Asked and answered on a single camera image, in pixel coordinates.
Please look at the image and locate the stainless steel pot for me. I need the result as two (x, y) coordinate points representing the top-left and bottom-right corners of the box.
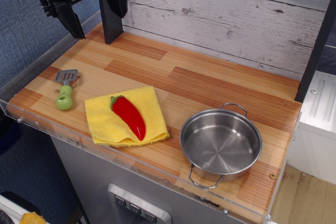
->
(179, 103), (262, 189)

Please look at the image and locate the yellow object bottom left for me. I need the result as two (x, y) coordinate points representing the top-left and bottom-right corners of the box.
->
(19, 212), (47, 224)

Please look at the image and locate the red toy chili pepper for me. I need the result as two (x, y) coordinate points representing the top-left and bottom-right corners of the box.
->
(110, 95), (146, 141)

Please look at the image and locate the dark grey left post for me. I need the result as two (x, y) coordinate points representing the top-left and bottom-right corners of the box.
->
(99, 0), (123, 44)

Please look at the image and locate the green handled grey spatula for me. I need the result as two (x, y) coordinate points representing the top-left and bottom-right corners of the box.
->
(55, 69), (78, 111)

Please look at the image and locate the dark grey post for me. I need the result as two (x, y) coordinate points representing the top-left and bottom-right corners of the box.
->
(295, 0), (335, 102)
(99, 0), (123, 44)

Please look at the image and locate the yellow folded cloth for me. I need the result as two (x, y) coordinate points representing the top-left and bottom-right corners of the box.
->
(85, 86), (170, 147)

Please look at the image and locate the white side appliance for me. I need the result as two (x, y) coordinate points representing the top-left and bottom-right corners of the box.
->
(287, 71), (335, 184)

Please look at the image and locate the grey cabinet with buttons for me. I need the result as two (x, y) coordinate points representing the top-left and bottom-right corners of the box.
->
(49, 136), (253, 224)

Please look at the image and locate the clear acrylic table guard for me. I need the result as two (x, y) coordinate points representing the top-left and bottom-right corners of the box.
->
(2, 20), (301, 223)

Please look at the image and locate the dark grey right post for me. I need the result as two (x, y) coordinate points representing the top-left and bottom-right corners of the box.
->
(295, 0), (335, 102)

